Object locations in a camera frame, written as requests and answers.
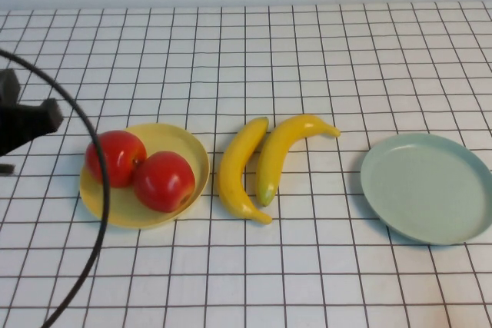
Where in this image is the light teal round plate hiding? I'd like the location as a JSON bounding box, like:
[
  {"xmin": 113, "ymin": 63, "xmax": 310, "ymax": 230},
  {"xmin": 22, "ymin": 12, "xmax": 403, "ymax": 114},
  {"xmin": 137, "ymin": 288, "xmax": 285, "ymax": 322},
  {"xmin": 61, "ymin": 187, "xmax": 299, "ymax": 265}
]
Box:
[{"xmin": 360, "ymin": 132, "xmax": 492, "ymax": 247}]

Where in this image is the red apple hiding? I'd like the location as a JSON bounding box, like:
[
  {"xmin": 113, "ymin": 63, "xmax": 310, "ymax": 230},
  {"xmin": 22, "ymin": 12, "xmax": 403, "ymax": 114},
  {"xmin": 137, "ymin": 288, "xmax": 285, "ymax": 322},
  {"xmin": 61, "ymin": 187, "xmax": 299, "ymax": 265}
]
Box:
[
  {"xmin": 84, "ymin": 130, "xmax": 148, "ymax": 190},
  {"xmin": 132, "ymin": 151, "xmax": 196, "ymax": 214}
]

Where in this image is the yellow banana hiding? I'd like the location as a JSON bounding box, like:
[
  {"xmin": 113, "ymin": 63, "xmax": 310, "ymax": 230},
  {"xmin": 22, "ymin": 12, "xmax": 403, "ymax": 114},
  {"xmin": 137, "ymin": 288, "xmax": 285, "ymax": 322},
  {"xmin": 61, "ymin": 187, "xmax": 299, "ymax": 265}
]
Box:
[
  {"xmin": 218, "ymin": 115, "xmax": 274, "ymax": 225},
  {"xmin": 255, "ymin": 113, "xmax": 342, "ymax": 207}
]

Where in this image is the black left wrist camera cable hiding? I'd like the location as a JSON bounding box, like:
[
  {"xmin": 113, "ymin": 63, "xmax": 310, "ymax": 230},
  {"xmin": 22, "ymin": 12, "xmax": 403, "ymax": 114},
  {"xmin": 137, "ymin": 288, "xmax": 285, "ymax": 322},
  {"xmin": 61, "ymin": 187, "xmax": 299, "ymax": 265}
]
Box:
[{"xmin": 0, "ymin": 48, "xmax": 112, "ymax": 328}]

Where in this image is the yellow round plate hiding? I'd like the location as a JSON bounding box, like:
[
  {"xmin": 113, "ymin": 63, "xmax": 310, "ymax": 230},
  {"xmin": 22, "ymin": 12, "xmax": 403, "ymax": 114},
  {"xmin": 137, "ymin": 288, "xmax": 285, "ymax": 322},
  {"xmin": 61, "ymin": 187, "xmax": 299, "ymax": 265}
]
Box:
[{"xmin": 78, "ymin": 122, "xmax": 211, "ymax": 230}]

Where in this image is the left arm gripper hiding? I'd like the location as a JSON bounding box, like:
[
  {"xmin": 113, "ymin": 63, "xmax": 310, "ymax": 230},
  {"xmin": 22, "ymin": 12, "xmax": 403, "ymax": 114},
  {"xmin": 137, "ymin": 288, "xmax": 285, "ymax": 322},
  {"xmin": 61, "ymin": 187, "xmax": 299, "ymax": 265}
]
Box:
[{"xmin": 0, "ymin": 68, "xmax": 65, "ymax": 157}]

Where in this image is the white grid-patterned tablecloth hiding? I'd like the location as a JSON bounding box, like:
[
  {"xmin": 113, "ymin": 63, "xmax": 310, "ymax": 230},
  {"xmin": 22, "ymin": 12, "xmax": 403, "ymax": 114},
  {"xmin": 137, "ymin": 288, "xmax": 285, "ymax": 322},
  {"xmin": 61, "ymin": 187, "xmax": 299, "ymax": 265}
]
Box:
[{"xmin": 0, "ymin": 1, "xmax": 492, "ymax": 328}]

